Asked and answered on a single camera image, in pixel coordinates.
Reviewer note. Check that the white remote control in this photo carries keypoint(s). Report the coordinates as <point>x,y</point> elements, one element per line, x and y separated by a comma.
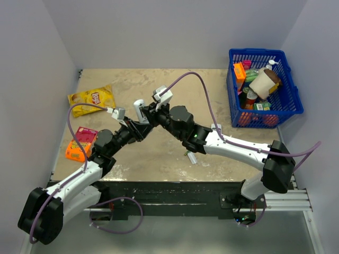
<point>138,105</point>

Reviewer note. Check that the white battery cover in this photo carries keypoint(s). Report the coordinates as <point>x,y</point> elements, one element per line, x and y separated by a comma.
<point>192,158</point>

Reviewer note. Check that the orange pink candy box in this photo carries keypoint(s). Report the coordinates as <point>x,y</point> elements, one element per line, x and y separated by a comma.
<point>86,138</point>

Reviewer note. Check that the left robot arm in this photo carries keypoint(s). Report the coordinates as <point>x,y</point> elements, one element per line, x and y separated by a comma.
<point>47,209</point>

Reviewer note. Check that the blue plastic basket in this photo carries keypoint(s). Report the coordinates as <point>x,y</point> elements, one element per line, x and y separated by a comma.
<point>285,102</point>

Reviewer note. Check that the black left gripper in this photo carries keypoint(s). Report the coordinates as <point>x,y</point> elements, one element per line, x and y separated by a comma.
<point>138,130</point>

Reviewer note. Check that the pink box in basket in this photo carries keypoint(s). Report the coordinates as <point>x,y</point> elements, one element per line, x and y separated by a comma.
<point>246,64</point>

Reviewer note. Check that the orange box in basket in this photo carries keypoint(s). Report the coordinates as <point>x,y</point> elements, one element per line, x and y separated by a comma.
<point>240,75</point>

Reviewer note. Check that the red can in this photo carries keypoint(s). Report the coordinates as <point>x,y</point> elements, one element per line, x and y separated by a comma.
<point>251,97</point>

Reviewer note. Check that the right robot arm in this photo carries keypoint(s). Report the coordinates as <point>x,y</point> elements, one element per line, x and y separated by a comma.
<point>272,160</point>

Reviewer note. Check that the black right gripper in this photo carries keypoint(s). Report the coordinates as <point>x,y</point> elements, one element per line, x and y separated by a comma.
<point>152,115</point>

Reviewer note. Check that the aluminium rail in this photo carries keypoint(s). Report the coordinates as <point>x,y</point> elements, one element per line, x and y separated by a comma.
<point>293,200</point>

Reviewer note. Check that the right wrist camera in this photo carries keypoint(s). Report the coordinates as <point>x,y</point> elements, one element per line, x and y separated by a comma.
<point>162,97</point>

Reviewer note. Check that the paper cup with brown lid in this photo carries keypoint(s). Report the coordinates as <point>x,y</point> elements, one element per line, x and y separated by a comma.
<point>266,83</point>

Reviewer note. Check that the white pump bottle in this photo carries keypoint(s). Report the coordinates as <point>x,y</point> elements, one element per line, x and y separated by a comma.
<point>270,64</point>

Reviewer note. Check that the green box in basket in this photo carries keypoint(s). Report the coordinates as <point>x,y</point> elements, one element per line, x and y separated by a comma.
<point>262,106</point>

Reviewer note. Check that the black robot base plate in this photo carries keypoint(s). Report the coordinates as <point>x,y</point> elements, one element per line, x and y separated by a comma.
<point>122,200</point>

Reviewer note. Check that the green bottle in basket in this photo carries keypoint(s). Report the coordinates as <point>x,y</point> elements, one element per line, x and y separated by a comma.
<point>251,74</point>

